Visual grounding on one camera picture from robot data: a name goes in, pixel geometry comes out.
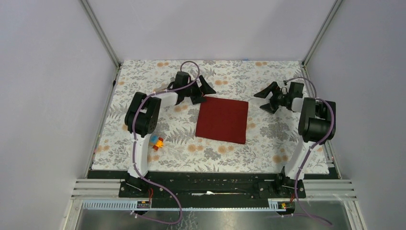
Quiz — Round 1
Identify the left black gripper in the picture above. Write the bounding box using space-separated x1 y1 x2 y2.
182 75 215 104

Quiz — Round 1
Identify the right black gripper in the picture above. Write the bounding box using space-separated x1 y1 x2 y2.
253 81 290 114

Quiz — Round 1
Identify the dark red cloth napkin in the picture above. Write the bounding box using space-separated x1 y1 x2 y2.
195 97 248 144

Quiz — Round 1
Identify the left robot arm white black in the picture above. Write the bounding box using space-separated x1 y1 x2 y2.
121 71 216 197

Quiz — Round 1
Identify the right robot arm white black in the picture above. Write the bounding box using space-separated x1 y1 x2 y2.
254 81 336 197

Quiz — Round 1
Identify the colourful toy block car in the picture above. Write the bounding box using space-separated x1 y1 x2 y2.
149 135 164 151

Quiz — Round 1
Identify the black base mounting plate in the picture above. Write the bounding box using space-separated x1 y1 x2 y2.
85 171 337 209

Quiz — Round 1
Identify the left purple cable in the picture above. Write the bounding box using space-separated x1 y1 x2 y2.
130 60 201 226

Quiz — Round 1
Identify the right aluminium frame post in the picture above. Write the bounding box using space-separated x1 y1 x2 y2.
302 0 344 66

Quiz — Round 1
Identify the aluminium frame post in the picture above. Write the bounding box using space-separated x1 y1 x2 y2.
79 0 121 68
302 0 344 66

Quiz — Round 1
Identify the slotted cable duct rail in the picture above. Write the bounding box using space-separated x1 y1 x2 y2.
81 198 293 212

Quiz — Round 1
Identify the left aluminium frame post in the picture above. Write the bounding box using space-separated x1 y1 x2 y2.
79 0 121 68

